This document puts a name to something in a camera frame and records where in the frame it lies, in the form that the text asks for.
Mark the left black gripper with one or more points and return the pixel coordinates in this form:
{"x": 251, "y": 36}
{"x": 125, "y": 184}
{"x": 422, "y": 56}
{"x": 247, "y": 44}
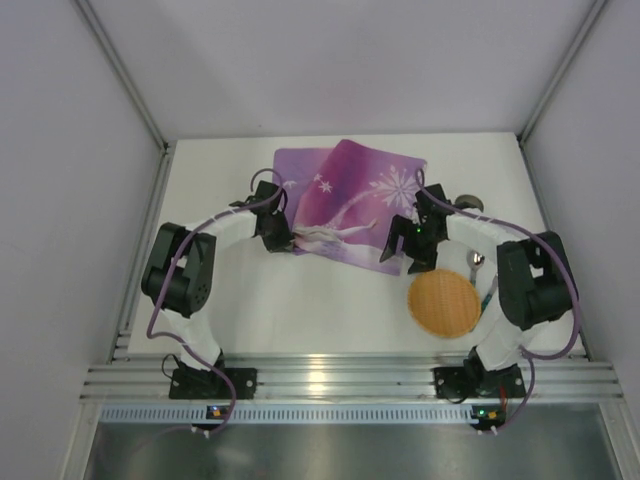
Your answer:
{"x": 279, "y": 238}

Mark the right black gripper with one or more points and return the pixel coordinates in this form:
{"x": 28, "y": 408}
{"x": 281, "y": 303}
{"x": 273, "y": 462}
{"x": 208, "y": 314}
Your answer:
{"x": 407, "y": 245}

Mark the purple printed cloth placemat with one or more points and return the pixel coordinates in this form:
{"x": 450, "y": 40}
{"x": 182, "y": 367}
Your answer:
{"x": 341, "y": 201}

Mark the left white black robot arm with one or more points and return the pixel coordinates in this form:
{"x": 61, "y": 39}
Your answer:
{"x": 179, "y": 274}

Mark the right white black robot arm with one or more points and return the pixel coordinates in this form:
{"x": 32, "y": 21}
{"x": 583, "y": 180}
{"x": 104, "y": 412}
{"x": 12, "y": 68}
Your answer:
{"x": 535, "y": 285}

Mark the beige metal cup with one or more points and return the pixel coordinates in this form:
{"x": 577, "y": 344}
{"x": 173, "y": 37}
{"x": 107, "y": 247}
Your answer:
{"x": 468, "y": 201}

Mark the metal spoon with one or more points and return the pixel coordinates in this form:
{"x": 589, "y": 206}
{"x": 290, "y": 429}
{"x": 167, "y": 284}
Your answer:
{"x": 475, "y": 261}

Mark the round orange woven plate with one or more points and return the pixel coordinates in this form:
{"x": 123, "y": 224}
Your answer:
{"x": 444, "y": 303}

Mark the metal fork teal handle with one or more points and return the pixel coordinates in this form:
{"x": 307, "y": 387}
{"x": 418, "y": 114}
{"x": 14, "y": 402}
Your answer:
{"x": 490, "y": 293}

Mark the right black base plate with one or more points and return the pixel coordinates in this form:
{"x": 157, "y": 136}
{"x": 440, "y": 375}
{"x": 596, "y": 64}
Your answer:
{"x": 459, "y": 383}

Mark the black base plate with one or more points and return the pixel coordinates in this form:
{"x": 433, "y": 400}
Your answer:
{"x": 459, "y": 383}
{"x": 192, "y": 384}

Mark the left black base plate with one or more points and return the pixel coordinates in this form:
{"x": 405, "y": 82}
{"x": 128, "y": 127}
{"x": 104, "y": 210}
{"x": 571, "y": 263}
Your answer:
{"x": 192, "y": 384}

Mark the aluminium mounting rail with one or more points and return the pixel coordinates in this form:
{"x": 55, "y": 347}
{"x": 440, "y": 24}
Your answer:
{"x": 333, "y": 378}

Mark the perforated grey cable duct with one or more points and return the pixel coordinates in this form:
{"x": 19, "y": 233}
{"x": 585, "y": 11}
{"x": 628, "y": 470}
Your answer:
{"x": 298, "y": 414}

